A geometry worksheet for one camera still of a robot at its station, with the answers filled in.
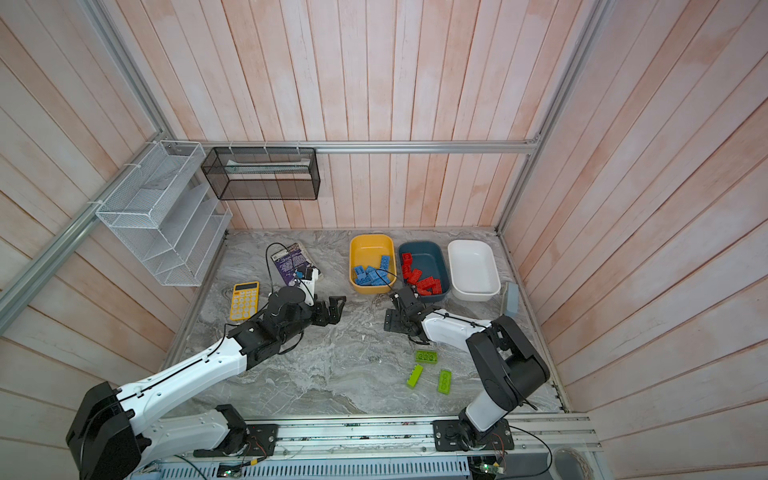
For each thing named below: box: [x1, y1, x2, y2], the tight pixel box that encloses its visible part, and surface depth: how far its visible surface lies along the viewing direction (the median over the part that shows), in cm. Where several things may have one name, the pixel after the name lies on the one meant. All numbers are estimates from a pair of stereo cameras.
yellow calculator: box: [230, 281, 260, 321], surface depth 100 cm
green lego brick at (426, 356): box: [415, 350, 439, 364], surface depth 87 cm
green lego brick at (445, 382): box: [437, 370, 453, 395], surface depth 85 cm
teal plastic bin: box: [399, 241, 450, 303], surface depth 109 cm
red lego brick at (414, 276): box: [408, 268, 423, 285], surface depth 106 cm
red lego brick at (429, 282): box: [416, 276, 441, 289], surface depth 103 cm
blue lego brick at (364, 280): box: [356, 276, 372, 286], surface depth 103 cm
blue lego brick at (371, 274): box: [365, 266, 385, 281], surface depth 103 cm
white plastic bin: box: [448, 240, 501, 302], surface depth 106 cm
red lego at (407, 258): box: [401, 252, 413, 268], surface depth 109 cm
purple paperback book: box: [271, 242, 313, 285], surface depth 109 cm
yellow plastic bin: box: [349, 234, 397, 295], surface depth 109 cm
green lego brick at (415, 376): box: [406, 364, 424, 388], surface depth 83 cm
